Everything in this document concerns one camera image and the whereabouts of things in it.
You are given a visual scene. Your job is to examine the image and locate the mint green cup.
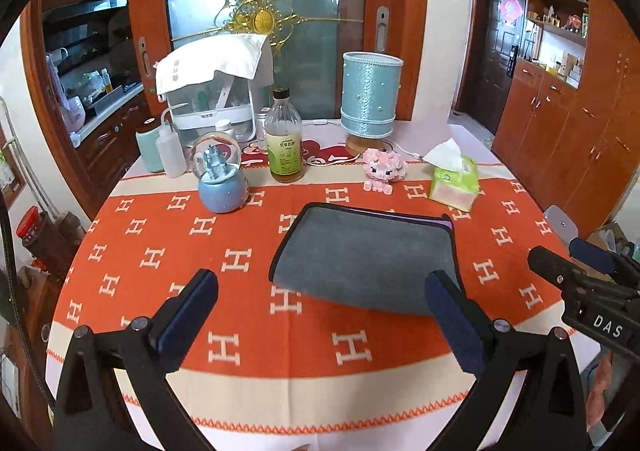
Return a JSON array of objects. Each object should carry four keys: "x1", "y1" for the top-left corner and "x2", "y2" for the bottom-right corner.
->
[{"x1": 135, "y1": 117, "x2": 165, "y2": 174}]

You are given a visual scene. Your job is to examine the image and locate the white sterilizer cabinet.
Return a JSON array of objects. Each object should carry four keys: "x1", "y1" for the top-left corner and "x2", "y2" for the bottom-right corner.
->
[{"x1": 159, "y1": 35, "x2": 275, "y2": 144}]

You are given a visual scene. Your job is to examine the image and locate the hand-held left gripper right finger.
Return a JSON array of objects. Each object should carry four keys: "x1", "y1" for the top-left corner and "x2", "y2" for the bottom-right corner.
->
[{"x1": 424, "y1": 270, "x2": 587, "y2": 451}]

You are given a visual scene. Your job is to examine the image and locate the grey towel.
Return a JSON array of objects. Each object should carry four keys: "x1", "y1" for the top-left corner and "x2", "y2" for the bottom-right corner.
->
[{"x1": 269, "y1": 202, "x2": 462, "y2": 317}]

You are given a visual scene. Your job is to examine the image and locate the red lid jar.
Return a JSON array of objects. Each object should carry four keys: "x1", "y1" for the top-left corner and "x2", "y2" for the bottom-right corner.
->
[{"x1": 16, "y1": 206, "x2": 62, "y2": 267}]

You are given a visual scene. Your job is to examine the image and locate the pink block pig figure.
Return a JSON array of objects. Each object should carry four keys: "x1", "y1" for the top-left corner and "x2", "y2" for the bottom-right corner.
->
[{"x1": 362, "y1": 147, "x2": 407, "y2": 195}]

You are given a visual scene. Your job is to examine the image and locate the dark entrance door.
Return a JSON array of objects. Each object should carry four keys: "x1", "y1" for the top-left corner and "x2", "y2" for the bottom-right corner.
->
[{"x1": 469, "y1": 0, "x2": 528, "y2": 132}]

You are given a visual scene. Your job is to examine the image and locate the orange patterned tablecloth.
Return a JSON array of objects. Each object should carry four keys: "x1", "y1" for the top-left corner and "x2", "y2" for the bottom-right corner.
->
[{"x1": 45, "y1": 123, "x2": 603, "y2": 451}]

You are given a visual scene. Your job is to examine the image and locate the white cloth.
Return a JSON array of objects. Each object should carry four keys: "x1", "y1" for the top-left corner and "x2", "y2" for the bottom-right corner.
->
[{"x1": 155, "y1": 33, "x2": 269, "y2": 97}]

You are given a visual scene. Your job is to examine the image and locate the glass sliding door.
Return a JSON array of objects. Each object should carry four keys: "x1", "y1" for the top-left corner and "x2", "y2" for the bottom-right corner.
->
[{"x1": 164, "y1": 0, "x2": 370, "y2": 120}]

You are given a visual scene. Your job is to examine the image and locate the glass bottle with green label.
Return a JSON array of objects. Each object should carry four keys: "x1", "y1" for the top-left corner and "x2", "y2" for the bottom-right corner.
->
[{"x1": 264, "y1": 88, "x2": 307, "y2": 184}]

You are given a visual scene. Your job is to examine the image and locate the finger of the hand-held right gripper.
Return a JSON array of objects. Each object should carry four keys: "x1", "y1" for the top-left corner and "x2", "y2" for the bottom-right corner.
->
[
  {"x1": 569, "y1": 237, "x2": 640, "y2": 279},
  {"x1": 528, "y1": 245, "x2": 591, "y2": 288}
]

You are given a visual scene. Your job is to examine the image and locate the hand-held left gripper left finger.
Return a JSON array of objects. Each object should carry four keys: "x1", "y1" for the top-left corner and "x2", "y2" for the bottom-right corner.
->
[{"x1": 54, "y1": 269, "x2": 220, "y2": 451}]

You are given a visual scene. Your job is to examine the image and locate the wooden cabinet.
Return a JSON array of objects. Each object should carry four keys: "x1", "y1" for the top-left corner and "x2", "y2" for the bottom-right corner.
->
[{"x1": 491, "y1": 0, "x2": 640, "y2": 238}]

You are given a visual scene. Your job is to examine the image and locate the green tissue pack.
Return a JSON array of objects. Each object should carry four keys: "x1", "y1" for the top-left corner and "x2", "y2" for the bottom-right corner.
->
[{"x1": 423, "y1": 138, "x2": 481, "y2": 212}]

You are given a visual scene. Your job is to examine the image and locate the blue table lamp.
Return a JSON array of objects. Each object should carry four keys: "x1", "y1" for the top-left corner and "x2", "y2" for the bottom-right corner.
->
[{"x1": 340, "y1": 51, "x2": 404, "y2": 156}]

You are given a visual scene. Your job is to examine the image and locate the blue snow globe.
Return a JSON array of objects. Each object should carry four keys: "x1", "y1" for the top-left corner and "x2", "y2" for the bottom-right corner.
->
[{"x1": 189, "y1": 132, "x2": 250, "y2": 214}]

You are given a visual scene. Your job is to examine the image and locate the white squeeze bottle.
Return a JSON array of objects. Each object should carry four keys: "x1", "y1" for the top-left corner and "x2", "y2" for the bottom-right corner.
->
[{"x1": 155, "y1": 107, "x2": 193, "y2": 178}]

